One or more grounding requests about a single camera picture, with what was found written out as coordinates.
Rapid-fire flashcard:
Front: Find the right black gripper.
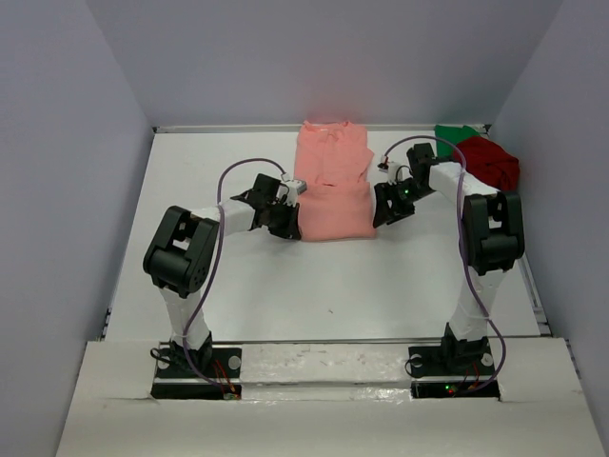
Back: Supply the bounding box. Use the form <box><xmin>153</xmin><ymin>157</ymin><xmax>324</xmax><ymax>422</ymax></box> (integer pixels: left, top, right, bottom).
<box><xmin>372</xmin><ymin>178</ymin><xmax>437</xmax><ymax>228</ymax></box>

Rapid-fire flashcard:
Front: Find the pink t shirt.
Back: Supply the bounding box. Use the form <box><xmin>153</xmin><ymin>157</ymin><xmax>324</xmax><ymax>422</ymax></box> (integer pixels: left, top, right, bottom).
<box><xmin>294</xmin><ymin>121</ymin><xmax>376</xmax><ymax>242</ymax></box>

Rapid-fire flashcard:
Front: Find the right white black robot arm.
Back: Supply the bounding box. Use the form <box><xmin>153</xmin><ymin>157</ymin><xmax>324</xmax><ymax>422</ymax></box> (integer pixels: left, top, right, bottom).
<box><xmin>373</xmin><ymin>135</ymin><xmax>525</xmax><ymax>379</ymax></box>

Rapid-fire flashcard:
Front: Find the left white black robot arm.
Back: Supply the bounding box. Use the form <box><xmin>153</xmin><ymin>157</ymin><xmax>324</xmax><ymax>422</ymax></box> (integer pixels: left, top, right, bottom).
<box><xmin>143</xmin><ymin>173</ymin><xmax>307</xmax><ymax>376</ymax></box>

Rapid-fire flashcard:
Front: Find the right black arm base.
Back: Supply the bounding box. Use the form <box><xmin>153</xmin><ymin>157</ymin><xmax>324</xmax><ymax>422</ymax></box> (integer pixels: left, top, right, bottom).
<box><xmin>404</xmin><ymin>345</ymin><xmax>501</xmax><ymax>400</ymax></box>

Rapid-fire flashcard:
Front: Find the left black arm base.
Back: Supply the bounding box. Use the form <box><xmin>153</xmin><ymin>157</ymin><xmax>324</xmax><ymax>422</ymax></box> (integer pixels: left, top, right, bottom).
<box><xmin>149</xmin><ymin>345</ymin><xmax>243</xmax><ymax>401</ymax></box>

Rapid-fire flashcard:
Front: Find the green t shirt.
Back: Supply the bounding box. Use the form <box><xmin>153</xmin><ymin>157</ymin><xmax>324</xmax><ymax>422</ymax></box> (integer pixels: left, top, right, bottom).
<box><xmin>434</xmin><ymin>125</ymin><xmax>480</xmax><ymax>157</ymax></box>

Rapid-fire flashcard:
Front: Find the red t shirt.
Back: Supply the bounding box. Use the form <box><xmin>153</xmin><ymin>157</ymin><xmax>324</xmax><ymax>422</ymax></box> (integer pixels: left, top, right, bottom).
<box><xmin>457</xmin><ymin>136</ymin><xmax>521</xmax><ymax>191</ymax></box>

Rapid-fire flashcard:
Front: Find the white foam front panel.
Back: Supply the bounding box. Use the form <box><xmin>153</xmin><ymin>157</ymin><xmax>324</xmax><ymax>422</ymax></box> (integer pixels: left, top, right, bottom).
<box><xmin>58</xmin><ymin>338</ymin><xmax>604</xmax><ymax>456</ymax></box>

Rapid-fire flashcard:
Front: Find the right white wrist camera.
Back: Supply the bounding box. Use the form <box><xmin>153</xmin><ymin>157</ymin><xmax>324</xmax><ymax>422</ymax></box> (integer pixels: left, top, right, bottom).
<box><xmin>377</xmin><ymin>158</ymin><xmax>411</xmax><ymax>185</ymax></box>

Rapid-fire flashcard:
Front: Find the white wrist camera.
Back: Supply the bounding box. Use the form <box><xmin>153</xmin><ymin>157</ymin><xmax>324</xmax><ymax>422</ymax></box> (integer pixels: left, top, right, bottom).
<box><xmin>377</xmin><ymin>158</ymin><xmax>411</xmax><ymax>185</ymax></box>
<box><xmin>279</xmin><ymin>173</ymin><xmax>307</xmax><ymax>200</ymax></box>

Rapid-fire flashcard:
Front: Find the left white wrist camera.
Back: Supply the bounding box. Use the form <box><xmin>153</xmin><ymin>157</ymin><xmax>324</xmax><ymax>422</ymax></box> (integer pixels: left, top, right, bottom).
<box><xmin>279</xmin><ymin>173</ymin><xmax>307</xmax><ymax>200</ymax></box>

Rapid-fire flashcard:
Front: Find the aluminium back table rail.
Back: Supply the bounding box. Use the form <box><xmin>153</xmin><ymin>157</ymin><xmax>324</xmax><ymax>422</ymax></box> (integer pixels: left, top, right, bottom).
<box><xmin>152</xmin><ymin>123</ymin><xmax>492</xmax><ymax>134</ymax></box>

